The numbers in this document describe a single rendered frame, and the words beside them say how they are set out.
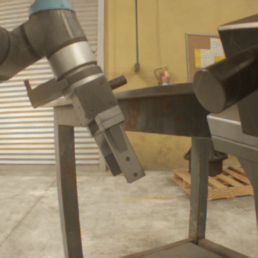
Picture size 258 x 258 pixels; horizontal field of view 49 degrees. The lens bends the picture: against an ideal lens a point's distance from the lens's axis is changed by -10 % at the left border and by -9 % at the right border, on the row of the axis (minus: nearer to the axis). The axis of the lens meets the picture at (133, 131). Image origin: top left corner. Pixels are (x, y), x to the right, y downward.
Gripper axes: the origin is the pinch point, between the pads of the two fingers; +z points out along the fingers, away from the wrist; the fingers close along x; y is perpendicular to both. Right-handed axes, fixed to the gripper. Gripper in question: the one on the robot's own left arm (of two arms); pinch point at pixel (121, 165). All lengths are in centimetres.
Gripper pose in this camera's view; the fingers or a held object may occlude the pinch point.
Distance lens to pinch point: 49.8
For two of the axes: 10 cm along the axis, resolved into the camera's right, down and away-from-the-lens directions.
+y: 8.7, -4.3, 2.3
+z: 4.3, 9.0, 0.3
